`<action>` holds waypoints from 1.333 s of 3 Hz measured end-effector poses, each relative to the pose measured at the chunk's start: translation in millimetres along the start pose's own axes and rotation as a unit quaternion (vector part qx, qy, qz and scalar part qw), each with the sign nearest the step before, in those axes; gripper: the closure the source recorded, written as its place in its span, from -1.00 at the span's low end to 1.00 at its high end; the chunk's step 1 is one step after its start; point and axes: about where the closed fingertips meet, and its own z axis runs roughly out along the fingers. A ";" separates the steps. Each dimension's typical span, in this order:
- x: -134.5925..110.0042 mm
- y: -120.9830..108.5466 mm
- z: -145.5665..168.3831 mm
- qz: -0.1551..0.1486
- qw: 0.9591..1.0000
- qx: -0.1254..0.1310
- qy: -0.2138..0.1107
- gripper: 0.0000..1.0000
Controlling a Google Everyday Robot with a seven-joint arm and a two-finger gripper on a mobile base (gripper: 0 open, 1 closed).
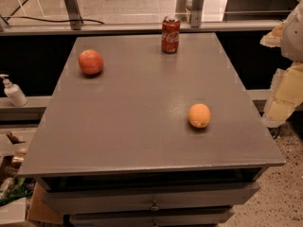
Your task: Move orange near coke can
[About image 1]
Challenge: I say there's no black cable on floor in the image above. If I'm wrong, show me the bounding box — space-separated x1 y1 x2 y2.
0 14 105 26

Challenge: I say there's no red apple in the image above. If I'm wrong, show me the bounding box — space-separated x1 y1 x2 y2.
79 49 104 75

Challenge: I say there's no drawer with knob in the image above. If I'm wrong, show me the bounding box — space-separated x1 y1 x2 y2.
42 182 259 215
70 207 234 227

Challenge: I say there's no top drawer with knob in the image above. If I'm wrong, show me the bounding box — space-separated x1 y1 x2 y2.
42 182 259 215

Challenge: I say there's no lower drawer with knob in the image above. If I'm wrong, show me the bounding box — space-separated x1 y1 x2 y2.
70 207 234 227

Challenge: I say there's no green packaging clutter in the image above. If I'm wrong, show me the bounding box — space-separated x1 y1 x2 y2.
0 177 36 206

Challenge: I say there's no red coke can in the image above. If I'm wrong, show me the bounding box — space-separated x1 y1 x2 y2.
161 16 181 54

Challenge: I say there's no left metal railing post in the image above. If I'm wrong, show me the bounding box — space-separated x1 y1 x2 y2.
63 0 82 30

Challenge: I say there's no metal railing post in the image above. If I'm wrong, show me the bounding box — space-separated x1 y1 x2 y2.
190 0 204 27
63 0 82 30

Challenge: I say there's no right metal railing post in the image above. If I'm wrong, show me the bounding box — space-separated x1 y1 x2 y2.
190 0 204 27

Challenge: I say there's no grey drawer cabinet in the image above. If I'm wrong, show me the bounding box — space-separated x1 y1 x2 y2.
17 32 287 227

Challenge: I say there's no cardboard box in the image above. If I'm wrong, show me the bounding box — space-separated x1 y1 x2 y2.
27 183 62 224

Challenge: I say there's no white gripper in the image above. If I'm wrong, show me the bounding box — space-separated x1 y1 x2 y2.
259 0 303 128

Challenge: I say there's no orange fruit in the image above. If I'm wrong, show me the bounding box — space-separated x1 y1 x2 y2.
187 104 211 129

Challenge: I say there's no white pump bottle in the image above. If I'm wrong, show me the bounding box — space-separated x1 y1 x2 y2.
0 74 27 107

